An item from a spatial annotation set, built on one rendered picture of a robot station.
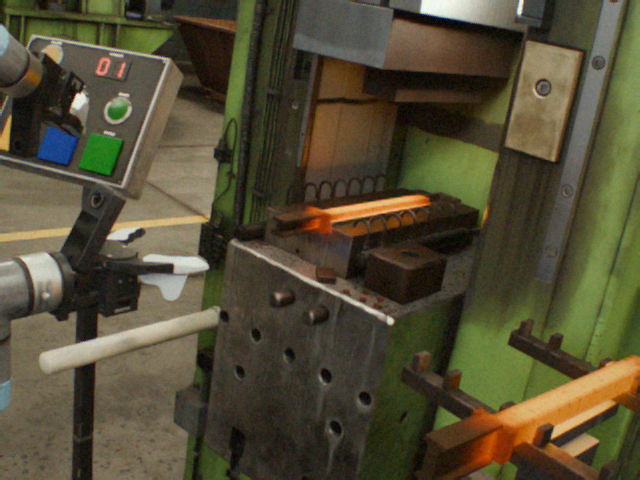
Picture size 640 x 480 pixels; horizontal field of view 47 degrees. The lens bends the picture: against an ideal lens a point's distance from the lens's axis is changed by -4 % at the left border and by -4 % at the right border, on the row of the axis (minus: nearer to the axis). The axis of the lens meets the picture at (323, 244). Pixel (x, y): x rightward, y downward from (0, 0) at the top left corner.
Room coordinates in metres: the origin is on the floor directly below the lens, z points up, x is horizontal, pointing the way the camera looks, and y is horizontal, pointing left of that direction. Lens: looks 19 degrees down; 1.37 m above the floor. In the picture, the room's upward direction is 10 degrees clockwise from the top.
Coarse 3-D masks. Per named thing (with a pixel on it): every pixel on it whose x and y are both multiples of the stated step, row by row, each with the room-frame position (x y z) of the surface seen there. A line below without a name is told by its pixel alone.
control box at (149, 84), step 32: (64, 64) 1.52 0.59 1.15; (96, 64) 1.50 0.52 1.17; (128, 64) 1.49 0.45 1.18; (160, 64) 1.48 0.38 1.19; (96, 96) 1.47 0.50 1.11; (128, 96) 1.45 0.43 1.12; (160, 96) 1.46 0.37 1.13; (0, 128) 1.46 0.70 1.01; (96, 128) 1.43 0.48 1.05; (128, 128) 1.42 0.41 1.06; (160, 128) 1.48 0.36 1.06; (0, 160) 1.44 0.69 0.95; (32, 160) 1.41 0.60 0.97; (128, 160) 1.38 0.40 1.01; (128, 192) 1.38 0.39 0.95
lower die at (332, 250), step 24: (384, 192) 1.57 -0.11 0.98; (408, 192) 1.57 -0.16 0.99; (360, 216) 1.29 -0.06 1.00; (384, 216) 1.34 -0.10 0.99; (408, 216) 1.37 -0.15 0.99; (432, 216) 1.40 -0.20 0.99; (456, 216) 1.45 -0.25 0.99; (264, 240) 1.32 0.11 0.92; (288, 240) 1.28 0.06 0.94; (312, 240) 1.25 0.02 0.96; (336, 240) 1.21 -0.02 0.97; (360, 240) 1.21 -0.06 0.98; (384, 240) 1.27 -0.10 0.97; (336, 264) 1.21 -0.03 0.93
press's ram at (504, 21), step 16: (352, 0) 1.25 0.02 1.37; (368, 0) 1.23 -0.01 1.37; (384, 0) 1.22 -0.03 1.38; (400, 0) 1.19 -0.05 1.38; (416, 0) 1.17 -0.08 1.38; (432, 0) 1.18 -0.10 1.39; (448, 0) 1.22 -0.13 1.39; (464, 0) 1.25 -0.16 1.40; (480, 0) 1.29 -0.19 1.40; (496, 0) 1.33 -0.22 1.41; (512, 0) 1.38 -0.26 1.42; (448, 16) 1.22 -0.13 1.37; (464, 16) 1.26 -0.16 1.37; (480, 16) 1.30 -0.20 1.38; (496, 16) 1.34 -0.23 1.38; (512, 16) 1.39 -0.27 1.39
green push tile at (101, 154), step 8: (96, 136) 1.41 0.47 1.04; (104, 136) 1.41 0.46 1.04; (88, 144) 1.40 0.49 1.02; (96, 144) 1.40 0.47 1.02; (104, 144) 1.40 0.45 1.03; (112, 144) 1.40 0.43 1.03; (120, 144) 1.39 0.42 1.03; (88, 152) 1.39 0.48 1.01; (96, 152) 1.39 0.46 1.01; (104, 152) 1.39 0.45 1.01; (112, 152) 1.39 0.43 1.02; (120, 152) 1.39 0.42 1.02; (80, 160) 1.39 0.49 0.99; (88, 160) 1.38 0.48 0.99; (96, 160) 1.38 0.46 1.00; (104, 160) 1.38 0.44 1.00; (112, 160) 1.38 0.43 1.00; (80, 168) 1.38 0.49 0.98; (88, 168) 1.38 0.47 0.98; (96, 168) 1.37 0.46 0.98; (104, 168) 1.37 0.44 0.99; (112, 168) 1.37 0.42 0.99
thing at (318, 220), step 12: (360, 204) 1.34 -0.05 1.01; (372, 204) 1.36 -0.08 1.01; (384, 204) 1.37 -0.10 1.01; (396, 204) 1.39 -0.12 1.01; (408, 204) 1.42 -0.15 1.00; (420, 204) 1.45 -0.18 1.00; (276, 216) 1.17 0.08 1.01; (288, 216) 1.18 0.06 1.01; (300, 216) 1.19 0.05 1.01; (312, 216) 1.20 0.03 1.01; (324, 216) 1.22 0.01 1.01; (336, 216) 1.25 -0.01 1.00; (348, 216) 1.28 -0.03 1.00; (276, 228) 1.16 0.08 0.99; (288, 228) 1.17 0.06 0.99; (300, 228) 1.20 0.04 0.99; (312, 228) 1.21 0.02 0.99; (324, 228) 1.22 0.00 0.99
